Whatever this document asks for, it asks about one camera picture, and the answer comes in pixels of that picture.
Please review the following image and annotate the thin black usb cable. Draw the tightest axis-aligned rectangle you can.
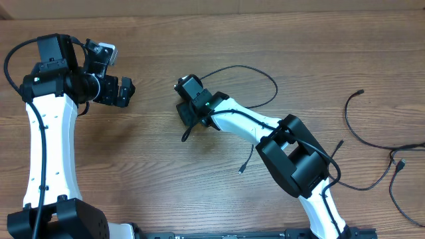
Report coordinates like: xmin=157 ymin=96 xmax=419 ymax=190
xmin=328 ymin=89 xmax=425 ymax=192

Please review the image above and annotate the thick black usb cable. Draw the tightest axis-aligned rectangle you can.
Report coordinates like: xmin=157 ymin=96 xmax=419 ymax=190
xmin=388 ymin=151 xmax=425 ymax=228

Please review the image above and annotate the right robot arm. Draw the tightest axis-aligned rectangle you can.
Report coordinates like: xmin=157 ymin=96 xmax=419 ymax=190
xmin=174 ymin=74 xmax=351 ymax=238

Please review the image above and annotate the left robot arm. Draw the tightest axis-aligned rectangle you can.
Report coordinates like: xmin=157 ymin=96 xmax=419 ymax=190
xmin=7 ymin=34 xmax=142 ymax=238

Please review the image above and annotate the cardboard back panel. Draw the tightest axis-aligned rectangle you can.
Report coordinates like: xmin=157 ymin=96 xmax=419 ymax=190
xmin=1 ymin=0 xmax=424 ymax=20

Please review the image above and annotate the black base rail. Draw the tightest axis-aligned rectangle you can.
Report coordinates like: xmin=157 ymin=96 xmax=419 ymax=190
xmin=141 ymin=227 xmax=378 ymax=239

